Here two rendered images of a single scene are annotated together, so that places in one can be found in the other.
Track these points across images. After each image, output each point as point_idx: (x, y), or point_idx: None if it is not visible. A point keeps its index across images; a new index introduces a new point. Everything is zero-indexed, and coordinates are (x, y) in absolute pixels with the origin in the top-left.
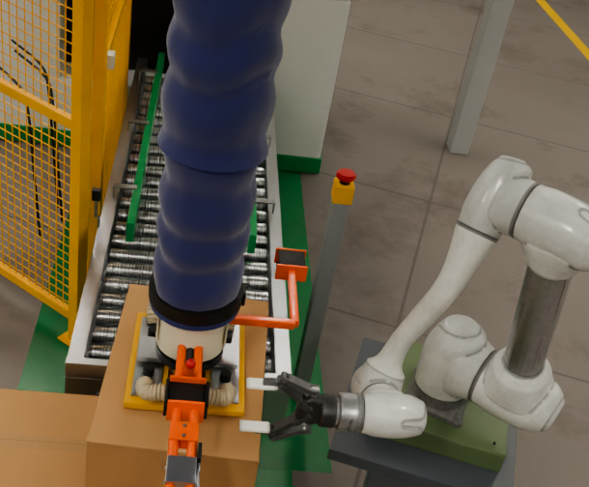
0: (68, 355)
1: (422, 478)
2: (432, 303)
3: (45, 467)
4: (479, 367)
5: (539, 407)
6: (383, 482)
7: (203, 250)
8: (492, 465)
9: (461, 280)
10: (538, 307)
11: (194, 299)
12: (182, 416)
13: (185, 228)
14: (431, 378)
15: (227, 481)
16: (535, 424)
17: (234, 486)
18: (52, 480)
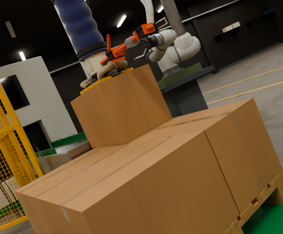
0: (66, 153)
1: (189, 76)
2: (149, 12)
3: (90, 156)
4: (173, 47)
5: (193, 39)
6: (183, 104)
7: (86, 18)
8: (199, 68)
9: (150, 1)
10: (170, 3)
11: (94, 37)
12: (118, 53)
13: (77, 13)
14: (166, 61)
15: (146, 77)
16: (196, 43)
17: (149, 79)
18: (96, 154)
